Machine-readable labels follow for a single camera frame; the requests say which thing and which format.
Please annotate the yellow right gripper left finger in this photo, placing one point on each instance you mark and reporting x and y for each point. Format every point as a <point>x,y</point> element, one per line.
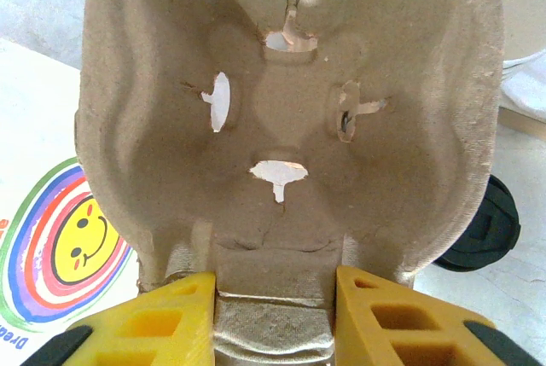
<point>149,323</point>

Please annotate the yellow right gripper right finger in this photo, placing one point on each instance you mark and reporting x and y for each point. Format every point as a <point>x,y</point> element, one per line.
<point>405,327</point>

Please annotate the white printed paper bag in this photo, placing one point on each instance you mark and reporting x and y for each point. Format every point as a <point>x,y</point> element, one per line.
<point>34,127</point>

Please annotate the brown pulp cup carrier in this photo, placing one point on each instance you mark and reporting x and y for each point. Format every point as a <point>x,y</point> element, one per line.
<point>290,127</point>

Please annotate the stack of black cup lids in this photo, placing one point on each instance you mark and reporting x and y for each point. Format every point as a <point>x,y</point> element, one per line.
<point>490,229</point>

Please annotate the brown cardboard napkin tray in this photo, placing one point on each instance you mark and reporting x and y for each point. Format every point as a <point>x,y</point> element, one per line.
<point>529,125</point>

